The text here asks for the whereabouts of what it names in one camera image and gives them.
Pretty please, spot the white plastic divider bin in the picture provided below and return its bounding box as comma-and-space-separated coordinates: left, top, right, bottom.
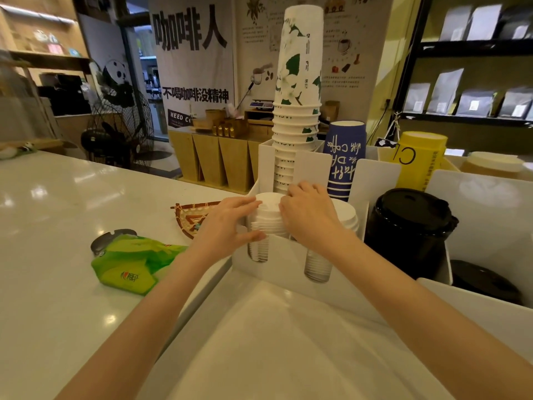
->
418, 169, 533, 364

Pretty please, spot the panda figure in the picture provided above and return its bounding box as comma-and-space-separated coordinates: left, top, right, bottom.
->
102, 60, 135, 107

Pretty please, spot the beige illustrated coffee poster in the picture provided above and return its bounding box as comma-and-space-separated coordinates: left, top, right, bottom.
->
234, 0, 394, 126

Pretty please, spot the person's left forearm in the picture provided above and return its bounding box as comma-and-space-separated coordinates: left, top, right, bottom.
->
54, 245, 232, 400

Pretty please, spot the person's left hand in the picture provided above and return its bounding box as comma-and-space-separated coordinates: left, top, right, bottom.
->
189, 197, 267, 263

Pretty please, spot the black display shelf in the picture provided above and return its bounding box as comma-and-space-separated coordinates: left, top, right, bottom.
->
391, 0, 533, 130

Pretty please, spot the black floor fan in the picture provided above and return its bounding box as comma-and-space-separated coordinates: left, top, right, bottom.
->
81, 89, 156, 169

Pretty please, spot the stack of yellow paper cups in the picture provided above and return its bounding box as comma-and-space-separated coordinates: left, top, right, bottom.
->
394, 131, 449, 192

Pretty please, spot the person's right forearm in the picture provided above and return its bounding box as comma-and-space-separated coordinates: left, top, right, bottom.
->
311, 234, 533, 400

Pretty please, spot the patterned brown coaster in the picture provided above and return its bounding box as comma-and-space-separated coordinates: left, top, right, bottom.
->
170, 201, 222, 240

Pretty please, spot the person's right hand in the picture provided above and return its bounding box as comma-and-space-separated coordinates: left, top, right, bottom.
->
278, 181, 349, 251

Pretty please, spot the white cup and lid organizer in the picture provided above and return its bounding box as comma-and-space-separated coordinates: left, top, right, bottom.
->
232, 139, 454, 326

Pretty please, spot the cream lidded container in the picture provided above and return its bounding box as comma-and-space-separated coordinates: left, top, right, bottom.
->
460, 151, 525, 180

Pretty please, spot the black flat holder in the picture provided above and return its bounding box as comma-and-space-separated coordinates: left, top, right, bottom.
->
90, 229, 138, 257

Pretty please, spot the black coffee machine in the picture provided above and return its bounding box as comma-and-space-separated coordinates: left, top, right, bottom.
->
37, 72, 92, 117

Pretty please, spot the group of grey coffee bags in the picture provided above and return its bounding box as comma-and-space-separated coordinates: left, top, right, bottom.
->
403, 3, 533, 121

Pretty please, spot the stack of white floral cups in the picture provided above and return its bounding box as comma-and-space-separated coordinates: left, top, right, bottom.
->
271, 5, 325, 196

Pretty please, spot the stack of blue paper cups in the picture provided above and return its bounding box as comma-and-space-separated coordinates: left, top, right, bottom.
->
323, 121, 367, 203

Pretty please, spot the white banner with black letters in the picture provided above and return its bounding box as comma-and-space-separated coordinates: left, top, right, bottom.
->
148, 0, 236, 130

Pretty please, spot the green tissue packet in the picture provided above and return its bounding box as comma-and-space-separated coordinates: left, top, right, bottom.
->
91, 234, 189, 296

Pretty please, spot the stack of white cup lids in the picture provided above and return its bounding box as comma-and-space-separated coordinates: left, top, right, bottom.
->
303, 198, 360, 283
248, 192, 291, 263

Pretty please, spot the wooden wall shelf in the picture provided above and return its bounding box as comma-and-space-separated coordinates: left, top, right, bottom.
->
0, 0, 91, 72

